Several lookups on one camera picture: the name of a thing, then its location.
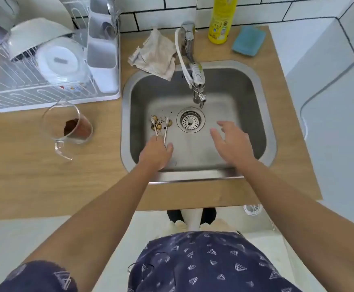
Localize chrome faucet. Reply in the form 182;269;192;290
180;22;207;108

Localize person's right forearm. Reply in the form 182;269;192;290
237;159;354;292

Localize black slipper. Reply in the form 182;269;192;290
201;207;218;225
167;209;184;225

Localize white faucet hose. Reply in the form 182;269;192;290
174;27;193;88

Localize white coiled cable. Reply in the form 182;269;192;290
243;204;263;216

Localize steel sink drain strainer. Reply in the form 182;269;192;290
176;107;206;133

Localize yellow dish soap bottle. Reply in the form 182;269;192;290
208;0;240;45

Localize stainless steel sink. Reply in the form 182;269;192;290
120;60;277;183

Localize person's right hand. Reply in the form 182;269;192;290
209;120;256;167

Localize white floral print bowl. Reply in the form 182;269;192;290
36;36;91;86

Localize navy patterned shorts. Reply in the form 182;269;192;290
0;231;302;292

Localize steel ladle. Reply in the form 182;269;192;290
102;22;117;41

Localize steel fork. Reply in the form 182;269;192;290
111;7;120;32

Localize grey wall cable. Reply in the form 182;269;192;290
299;53;354;141

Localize white dish rack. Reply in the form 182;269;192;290
0;0;122;113

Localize white cutlery holder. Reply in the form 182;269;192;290
87;0;120;94

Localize person's left forearm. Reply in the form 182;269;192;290
22;162;165;292

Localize clear measuring jug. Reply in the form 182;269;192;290
41;100;94;161

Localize white plate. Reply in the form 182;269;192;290
11;0;74;28

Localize person's left hand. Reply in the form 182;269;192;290
138;136;175;172

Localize brown coffee grounds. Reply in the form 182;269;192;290
64;117;92;140

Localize blue sponge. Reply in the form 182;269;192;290
231;26;267;57

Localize beige rag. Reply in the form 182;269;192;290
128;27;177;82

